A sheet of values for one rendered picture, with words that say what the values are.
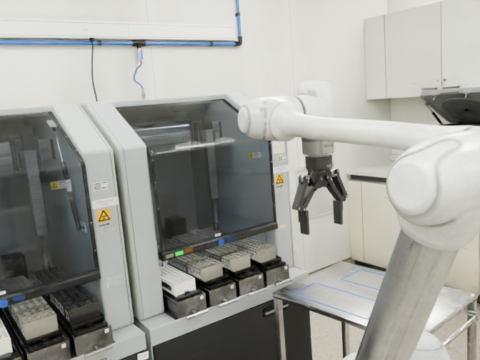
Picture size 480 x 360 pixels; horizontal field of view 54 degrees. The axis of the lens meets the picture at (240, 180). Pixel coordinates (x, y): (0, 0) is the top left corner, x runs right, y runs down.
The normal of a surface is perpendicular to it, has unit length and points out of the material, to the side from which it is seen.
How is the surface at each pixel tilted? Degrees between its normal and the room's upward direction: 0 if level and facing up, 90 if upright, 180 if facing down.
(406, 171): 89
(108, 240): 90
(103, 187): 90
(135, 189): 90
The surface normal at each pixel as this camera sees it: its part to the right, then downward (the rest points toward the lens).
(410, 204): -0.86, -0.01
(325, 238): 0.58, 0.09
